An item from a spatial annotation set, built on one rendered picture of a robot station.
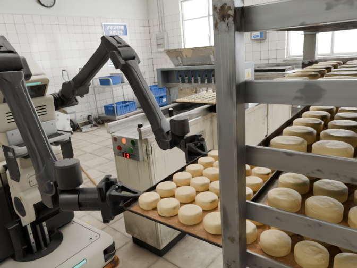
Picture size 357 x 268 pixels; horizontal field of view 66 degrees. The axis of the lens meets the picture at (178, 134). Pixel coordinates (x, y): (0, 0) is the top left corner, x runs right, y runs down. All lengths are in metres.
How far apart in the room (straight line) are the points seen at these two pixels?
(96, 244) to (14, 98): 1.13
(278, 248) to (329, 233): 0.11
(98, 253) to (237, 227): 1.39
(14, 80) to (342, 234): 0.79
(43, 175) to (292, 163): 0.60
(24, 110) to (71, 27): 5.18
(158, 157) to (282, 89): 1.34
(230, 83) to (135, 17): 6.59
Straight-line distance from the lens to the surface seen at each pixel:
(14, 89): 0.85
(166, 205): 0.61
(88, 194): 0.71
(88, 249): 1.75
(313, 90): 0.36
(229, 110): 0.36
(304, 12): 0.36
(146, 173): 1.67
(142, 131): 1.54
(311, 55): 0.79
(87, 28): 6.13
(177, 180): 0.72
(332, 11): 0.35
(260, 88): 0.38
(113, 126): 1.78
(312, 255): 0.51
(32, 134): 0.81
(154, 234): 1.88
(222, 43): 0.36
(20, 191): 1.48
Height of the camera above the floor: 1.29
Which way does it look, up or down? 16 degrees down
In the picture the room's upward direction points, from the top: 5 degrees counter-clockwise
